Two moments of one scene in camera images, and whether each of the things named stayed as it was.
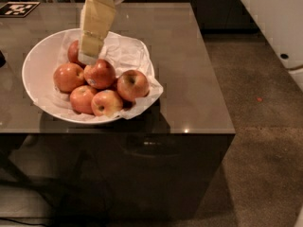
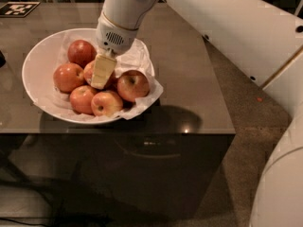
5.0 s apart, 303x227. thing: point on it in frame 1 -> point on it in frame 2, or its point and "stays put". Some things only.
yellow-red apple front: [107, 103] stays put
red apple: [68, 76] stays put
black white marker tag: [18, 8] stays put
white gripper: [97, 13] -> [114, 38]
